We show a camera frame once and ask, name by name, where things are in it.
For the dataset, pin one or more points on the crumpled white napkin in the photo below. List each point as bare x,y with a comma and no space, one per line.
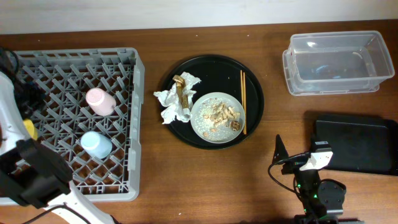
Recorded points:
170,101

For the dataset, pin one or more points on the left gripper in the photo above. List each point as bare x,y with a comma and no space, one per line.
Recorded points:
38,96

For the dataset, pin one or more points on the clear plastic bin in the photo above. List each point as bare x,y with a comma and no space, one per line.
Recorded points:
333,63

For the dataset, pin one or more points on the grey plate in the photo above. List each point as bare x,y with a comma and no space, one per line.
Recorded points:
225,97

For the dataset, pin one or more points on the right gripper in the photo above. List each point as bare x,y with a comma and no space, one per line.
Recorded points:
280,152

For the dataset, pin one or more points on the food scraps on plate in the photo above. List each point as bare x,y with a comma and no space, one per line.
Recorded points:
218,120

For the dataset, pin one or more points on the pink plastic cup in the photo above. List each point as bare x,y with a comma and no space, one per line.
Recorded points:
101,102

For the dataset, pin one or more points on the black bin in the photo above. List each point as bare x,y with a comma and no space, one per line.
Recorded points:
359,143

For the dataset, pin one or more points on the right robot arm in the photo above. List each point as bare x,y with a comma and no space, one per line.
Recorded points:
322,199

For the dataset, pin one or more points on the gold foil wrapper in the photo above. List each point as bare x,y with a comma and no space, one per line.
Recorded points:
183,99

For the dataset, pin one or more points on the wooden chopstick left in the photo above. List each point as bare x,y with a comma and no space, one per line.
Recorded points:
241,86

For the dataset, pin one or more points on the wooden chopstick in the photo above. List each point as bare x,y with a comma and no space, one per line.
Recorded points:
244,101
241,86

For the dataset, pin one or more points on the grey dishwasher rack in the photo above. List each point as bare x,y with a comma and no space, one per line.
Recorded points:
65,76

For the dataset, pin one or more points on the round black tray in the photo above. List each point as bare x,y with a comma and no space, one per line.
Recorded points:
218,73

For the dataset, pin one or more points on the yellow bowl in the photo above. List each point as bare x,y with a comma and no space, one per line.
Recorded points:
31,129

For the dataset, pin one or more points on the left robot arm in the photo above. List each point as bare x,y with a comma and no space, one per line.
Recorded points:
32,174

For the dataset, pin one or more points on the light blue plastic cup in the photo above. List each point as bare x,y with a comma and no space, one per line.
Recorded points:
96,145

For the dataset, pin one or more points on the wooden chopstick right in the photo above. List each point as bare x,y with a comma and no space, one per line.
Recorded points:
244,101

